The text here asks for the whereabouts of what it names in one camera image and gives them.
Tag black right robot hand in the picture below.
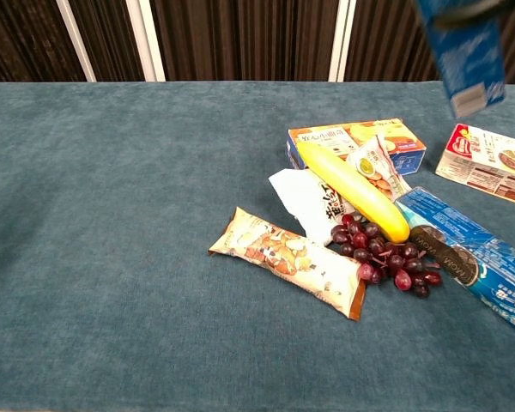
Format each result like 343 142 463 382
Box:
432 0 515 29

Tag blue cookie box with pink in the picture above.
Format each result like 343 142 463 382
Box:
415 0 507 119

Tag dark slatted partition panel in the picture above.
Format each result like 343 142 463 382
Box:
344 0 515 89
0 0 88 83
67 0 146 82
148 0 341 82

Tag red and cream cake box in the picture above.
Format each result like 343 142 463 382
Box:
434 123 515 210

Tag small egg biscuit packet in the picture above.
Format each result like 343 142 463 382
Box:
346 133 413 203

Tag orange and blue biscuit box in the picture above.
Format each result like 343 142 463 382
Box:
286 118 427 176

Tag yellow banana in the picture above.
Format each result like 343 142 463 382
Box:
294 142 412 244

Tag blue cookie box dark cookies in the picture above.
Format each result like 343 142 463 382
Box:
394 185 515 342

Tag white snack bag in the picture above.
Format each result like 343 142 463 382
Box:
268 168 357 246

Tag bunch of red grapes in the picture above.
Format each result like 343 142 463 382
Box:
329 213 443 300

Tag beige nut snack packet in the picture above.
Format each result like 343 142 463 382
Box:
207 206 368 322

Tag teal velvet tablecloth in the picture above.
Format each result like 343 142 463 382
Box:
0 80 515 412

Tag white partition post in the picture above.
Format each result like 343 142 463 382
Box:
55 0 98 82
125 0 167 82
327 0 358 83

